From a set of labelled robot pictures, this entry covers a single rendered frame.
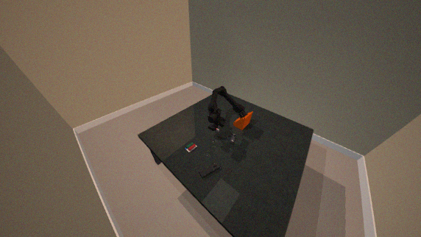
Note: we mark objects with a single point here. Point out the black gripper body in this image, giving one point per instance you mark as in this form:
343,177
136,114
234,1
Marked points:
213,126

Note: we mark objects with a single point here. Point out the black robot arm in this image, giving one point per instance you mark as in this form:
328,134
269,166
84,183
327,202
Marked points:
214,113

